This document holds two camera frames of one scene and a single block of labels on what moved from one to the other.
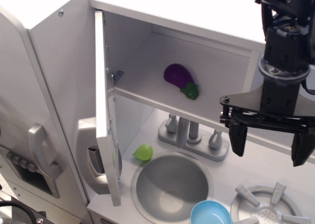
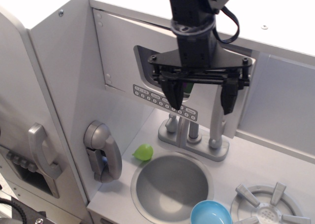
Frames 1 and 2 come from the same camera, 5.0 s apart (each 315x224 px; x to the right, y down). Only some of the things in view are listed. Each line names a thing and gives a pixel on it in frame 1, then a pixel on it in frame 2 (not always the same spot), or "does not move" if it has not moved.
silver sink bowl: [168, 185] does not move
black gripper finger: [303, 144] to [229, 95]
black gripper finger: [237, 135] to [173, 89]
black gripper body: [276, 102] to [199, 60]
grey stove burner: [266, 204] does not move
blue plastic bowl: [211, 212] does not move
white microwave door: [106, 132] to [125, 43]
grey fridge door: [36, 166] does not move
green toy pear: [144, 152] does not move
